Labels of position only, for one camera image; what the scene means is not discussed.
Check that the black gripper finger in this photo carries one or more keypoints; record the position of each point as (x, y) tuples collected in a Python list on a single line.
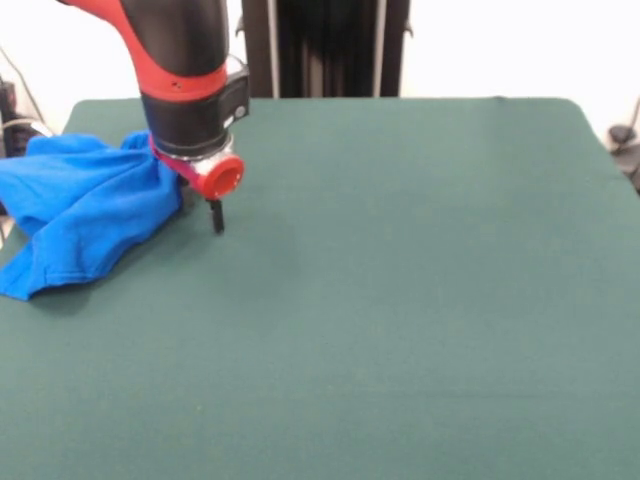
[(217, 217), (186, 193)]

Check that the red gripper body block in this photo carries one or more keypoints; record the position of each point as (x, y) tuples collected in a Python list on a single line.
[(222, 177)]

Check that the blue shirt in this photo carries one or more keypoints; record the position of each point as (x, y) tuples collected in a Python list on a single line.
[(90, 210)]

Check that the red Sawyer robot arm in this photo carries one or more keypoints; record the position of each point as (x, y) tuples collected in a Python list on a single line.
[(185, 115)]

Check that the dark green table cloth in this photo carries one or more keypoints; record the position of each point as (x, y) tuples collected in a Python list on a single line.
[(400, 300)]

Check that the small black box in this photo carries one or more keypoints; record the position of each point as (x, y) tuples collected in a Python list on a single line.
[(6, 100)]

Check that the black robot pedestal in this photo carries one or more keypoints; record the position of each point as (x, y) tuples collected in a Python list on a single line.
[(325, 50)]

